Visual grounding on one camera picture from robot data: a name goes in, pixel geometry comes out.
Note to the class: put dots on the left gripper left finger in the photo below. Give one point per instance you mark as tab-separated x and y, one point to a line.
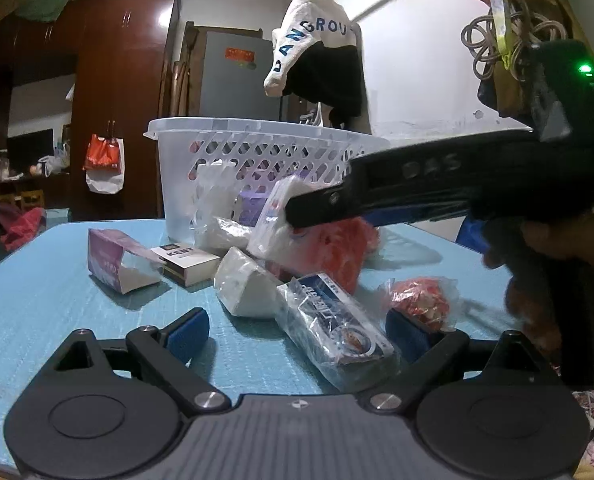
162	355

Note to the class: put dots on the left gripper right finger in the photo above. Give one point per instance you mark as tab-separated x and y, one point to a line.
428	359

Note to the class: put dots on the blue white pack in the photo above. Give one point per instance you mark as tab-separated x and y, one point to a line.
336	335

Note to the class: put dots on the white tissue pack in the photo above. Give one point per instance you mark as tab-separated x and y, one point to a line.
244	288

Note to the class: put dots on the white plastic laundry basket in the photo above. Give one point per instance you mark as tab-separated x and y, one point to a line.
200	155

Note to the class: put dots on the dark red box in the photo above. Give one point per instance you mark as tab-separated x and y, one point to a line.
337	249

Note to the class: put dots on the red candy bag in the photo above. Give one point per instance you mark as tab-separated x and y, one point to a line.
433	301

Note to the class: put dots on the black white KENT box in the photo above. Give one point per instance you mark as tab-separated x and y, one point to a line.
186	264

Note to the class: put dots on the purple open carton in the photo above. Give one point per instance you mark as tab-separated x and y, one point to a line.
120	262

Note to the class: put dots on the pink white long box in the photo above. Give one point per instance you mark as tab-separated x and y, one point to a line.
274	240

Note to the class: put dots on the orange white hanging bag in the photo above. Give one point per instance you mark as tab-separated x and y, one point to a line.
104	165

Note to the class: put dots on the black monitor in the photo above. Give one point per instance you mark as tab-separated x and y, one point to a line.
27	149

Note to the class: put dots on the white and black hanging jacket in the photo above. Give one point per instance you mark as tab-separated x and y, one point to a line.
316	57

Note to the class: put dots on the grey door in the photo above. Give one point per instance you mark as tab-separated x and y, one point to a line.
223	73

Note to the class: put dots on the dark red wooden wardrobe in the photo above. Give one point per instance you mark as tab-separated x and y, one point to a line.
120	52

